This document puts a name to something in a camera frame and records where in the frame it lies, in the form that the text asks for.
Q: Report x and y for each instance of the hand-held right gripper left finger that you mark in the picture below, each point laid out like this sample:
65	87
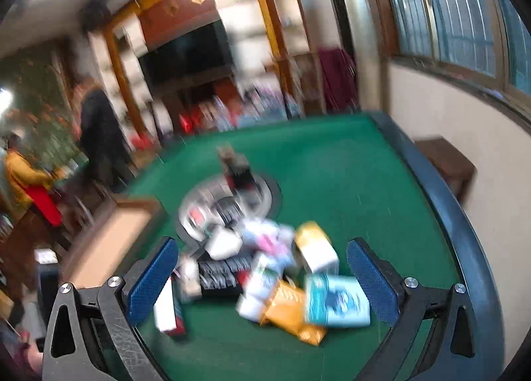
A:
153	277

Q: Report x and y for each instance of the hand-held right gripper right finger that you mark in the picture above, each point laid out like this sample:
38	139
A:
369	285

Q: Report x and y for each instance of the red white carton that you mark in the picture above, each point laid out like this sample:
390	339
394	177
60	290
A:
166	310

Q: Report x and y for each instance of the cardboard box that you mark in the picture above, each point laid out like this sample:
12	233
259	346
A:
108	240

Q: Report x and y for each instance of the black cotton swab packet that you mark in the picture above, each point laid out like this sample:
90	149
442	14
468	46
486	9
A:
220	277

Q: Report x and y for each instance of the white power adapter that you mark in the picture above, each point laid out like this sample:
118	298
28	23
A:
224	244

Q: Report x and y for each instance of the white bottle green label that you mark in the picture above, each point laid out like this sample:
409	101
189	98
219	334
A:
257	285

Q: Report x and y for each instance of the teal white carton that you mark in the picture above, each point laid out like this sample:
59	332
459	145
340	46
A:
336	300

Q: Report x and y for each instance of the yellow-capped small tube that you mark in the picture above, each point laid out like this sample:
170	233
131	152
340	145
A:
317	248

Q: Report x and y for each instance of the orange packet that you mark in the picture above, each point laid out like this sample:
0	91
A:
290	310

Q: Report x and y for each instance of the pink packet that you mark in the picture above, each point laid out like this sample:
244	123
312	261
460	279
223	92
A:
269	240

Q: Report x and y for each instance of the dark bottle red label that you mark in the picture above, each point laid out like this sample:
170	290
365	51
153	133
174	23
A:
238	173

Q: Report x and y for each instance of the wooden stool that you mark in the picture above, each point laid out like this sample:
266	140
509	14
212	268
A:
446	165

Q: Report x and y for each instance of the maroon cloth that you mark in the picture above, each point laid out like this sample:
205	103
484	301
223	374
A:
338	78

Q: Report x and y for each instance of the black television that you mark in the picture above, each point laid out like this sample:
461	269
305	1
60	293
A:
186	53

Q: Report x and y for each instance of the white standing air conditioner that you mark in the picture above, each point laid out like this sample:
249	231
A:
363	33

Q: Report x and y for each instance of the window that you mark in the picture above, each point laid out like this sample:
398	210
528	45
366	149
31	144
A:
448	4

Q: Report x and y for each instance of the landscape wall painting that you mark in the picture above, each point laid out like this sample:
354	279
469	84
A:
37	107

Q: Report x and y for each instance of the wooden wall shelf unit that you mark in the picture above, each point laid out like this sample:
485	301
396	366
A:
265	33

